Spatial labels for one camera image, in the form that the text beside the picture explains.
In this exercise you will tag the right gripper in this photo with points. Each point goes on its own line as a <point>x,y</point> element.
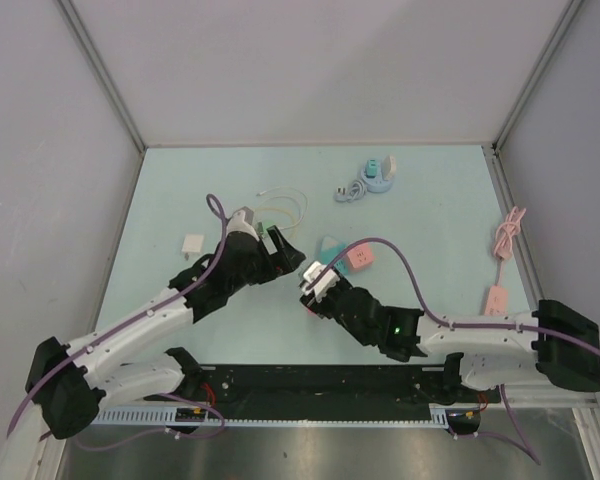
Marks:
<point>319,308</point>

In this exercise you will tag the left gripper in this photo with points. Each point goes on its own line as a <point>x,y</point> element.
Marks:
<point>290,257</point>

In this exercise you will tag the teal triangular power strip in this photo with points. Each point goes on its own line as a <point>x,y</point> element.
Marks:
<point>328,248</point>

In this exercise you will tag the pink cube socket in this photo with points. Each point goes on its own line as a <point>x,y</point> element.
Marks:
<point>359,258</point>

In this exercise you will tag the blue round power strip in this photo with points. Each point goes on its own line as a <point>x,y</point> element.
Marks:
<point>361,186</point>

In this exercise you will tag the white square adapter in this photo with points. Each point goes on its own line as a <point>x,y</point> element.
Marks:
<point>388,168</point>

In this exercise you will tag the teal charger plug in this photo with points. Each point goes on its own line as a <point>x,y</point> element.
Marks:
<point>371,169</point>

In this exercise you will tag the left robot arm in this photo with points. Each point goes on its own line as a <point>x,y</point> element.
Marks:
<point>73,382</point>

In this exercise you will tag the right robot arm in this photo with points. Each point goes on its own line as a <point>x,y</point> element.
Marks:
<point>553,343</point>

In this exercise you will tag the green charger plug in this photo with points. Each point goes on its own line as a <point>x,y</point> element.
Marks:
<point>262,228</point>

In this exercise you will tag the white cube charger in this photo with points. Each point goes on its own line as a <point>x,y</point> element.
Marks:
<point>192,245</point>

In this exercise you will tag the pink power strip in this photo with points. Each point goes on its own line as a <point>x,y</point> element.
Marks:
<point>496,303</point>

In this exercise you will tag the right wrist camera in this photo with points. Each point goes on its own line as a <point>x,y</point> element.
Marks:
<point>316,280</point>

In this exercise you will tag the grey cable duct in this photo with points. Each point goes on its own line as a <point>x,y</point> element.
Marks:
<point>174,415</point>

